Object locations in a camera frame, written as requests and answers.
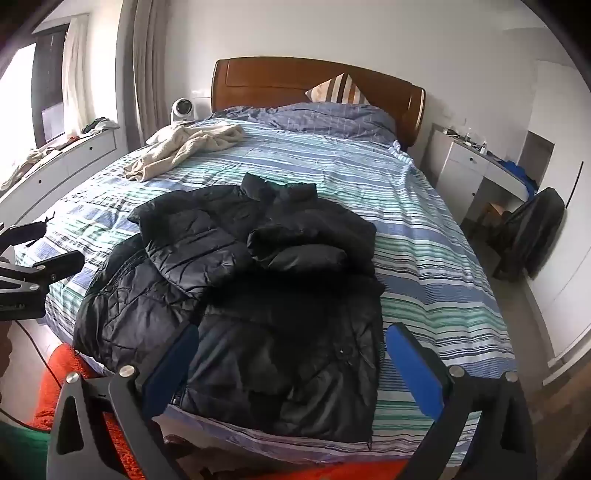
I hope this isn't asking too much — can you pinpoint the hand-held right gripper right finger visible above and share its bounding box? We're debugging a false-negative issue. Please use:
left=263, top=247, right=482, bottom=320
left=386, top=322, right=539, bottom=480

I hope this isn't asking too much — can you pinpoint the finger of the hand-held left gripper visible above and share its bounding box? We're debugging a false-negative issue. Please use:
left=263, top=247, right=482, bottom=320
left=0, top=250, right=86, bottom=292
left=0, top=211, right=56, bottom=254

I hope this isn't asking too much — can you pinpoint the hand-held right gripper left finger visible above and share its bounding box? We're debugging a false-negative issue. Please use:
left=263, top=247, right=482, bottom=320
left=46, top=322, right=201, bottom=480

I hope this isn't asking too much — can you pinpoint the black puffer jacket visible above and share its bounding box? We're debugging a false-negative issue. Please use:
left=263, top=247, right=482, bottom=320
left=73, top=172, right=387, bottom=450

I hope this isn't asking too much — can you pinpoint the clothes heap on cabinet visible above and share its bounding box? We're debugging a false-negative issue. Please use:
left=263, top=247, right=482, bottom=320
left=79, top=117, right=120, bottom=138

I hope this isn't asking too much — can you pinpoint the orange fleece clothing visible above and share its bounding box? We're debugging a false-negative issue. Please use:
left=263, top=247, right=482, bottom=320
left=28, top=344, right=419, bottom=480

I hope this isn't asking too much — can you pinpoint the white low cabinet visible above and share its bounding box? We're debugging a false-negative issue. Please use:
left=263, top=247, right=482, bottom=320
left=0, top=124, right=127, bottom=229

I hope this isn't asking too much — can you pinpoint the bed with striped duvet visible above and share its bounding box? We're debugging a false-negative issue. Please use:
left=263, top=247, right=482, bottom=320
left=14, top=104, right=518, bottom=467

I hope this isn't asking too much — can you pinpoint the window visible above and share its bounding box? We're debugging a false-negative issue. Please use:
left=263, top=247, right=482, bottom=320
left=0, top=27, right=70, bottom=155

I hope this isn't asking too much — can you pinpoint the white sheer curtain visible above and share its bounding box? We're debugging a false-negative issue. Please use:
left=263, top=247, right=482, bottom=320
left=61, top=14, right=89, bottom=136

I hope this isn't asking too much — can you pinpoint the beige blanket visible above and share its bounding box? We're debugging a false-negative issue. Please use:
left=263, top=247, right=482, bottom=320
left=124, top=124, right=247, bottom=182

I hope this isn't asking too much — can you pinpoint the wooden stool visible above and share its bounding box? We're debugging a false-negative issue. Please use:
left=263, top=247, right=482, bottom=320
left=475, top=200, right=509, bottom=228

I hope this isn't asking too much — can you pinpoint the black chair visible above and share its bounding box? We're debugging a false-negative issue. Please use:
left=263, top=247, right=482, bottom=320
left=492, top=186, right=567, bottom=282

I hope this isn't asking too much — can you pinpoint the white round fan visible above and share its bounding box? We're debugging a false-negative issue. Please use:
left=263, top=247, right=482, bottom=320
left=170, top=98, right=194, bottom=124

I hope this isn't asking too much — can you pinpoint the white desk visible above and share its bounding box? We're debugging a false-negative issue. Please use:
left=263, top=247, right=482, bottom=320
left=433, top=124, right=540, bottom=228

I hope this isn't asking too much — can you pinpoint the grey curtain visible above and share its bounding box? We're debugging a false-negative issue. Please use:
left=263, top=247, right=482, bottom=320
left=115, top=0, right=168, bottom=149

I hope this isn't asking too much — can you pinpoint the blue cloth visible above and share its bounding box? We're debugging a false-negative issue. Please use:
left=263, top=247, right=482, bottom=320
left=501, top=159, right=540, bottom=195

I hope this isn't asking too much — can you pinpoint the white wardrobe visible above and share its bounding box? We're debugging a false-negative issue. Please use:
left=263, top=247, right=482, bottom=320
left=519, top=28, right=591, bottom=372

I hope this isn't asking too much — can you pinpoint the blue checked pillow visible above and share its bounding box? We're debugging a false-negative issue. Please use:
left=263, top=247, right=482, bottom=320
left=210, top=102, right=398, bottom=139

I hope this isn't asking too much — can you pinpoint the wooden headboard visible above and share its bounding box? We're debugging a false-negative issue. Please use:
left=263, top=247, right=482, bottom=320
left=211, top=56, right=426, bottom=147

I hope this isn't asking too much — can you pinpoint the brown striped pillow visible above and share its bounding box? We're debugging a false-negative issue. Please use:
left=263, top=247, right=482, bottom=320
left=305, top=72, right=371, bottom=105

